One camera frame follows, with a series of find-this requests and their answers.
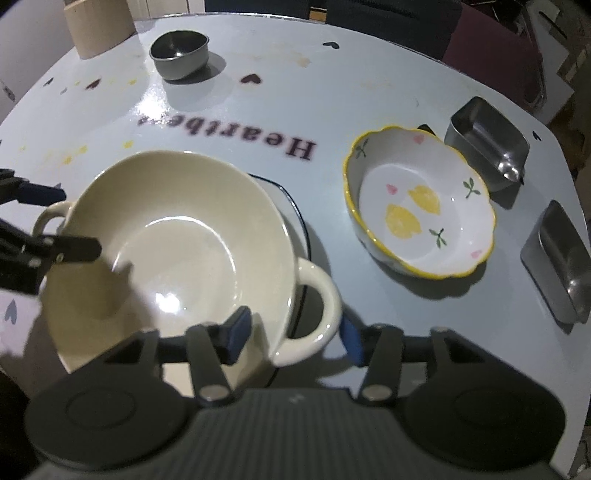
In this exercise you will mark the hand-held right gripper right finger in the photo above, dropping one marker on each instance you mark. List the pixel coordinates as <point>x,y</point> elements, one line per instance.
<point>351,339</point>

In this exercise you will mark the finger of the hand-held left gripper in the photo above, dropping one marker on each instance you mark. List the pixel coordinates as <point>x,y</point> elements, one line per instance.
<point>74,249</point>
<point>41,194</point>

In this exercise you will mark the beige thermos jug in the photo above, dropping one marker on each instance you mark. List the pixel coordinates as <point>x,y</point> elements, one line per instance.
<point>99,25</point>

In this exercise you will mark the dark blue chair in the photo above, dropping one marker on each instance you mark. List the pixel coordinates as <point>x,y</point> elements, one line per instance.
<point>392,23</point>
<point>258,7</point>

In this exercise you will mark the rectangular steel container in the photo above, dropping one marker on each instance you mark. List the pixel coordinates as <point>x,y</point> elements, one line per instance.
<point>489,138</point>
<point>558,258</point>

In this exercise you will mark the small round steel bowl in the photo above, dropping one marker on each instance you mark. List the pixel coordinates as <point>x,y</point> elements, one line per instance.
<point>180,53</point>

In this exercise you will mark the maroon chair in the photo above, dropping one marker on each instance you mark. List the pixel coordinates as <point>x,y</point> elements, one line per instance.
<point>498,46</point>

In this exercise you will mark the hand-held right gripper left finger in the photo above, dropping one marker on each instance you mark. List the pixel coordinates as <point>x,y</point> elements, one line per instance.
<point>235,334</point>

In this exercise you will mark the yellow rimmed lemon print bowl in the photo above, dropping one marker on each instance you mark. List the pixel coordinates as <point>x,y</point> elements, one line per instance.
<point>415,207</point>

